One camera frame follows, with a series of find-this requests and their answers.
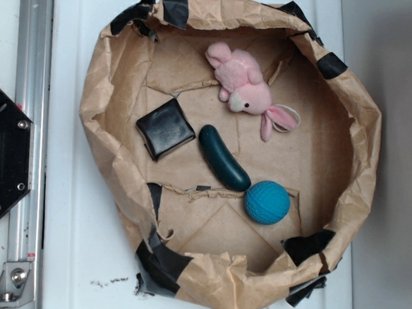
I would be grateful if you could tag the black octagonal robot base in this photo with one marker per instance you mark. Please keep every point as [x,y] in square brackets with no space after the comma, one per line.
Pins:
[15,149]

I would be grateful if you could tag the dark green plastic pickle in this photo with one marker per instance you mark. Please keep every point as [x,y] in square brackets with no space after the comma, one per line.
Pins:
[221,161]

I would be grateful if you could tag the black square block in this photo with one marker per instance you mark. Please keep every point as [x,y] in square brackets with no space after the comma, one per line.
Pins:
[165,129]

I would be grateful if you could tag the blue dimpled ball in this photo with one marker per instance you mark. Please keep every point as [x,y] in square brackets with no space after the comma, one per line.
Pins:
[267,202]

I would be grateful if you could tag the pink plush bunny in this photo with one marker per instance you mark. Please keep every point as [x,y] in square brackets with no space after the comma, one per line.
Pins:
[244,89]

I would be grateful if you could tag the brown paper bag bin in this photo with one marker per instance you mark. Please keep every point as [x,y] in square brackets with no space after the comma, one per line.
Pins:
[191,235]

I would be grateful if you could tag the aluminium extrusion rail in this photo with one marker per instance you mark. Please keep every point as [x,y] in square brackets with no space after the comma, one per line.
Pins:
[26,219]

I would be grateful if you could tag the metal corner bracket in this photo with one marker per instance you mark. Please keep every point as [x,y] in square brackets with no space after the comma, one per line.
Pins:
[17,286]

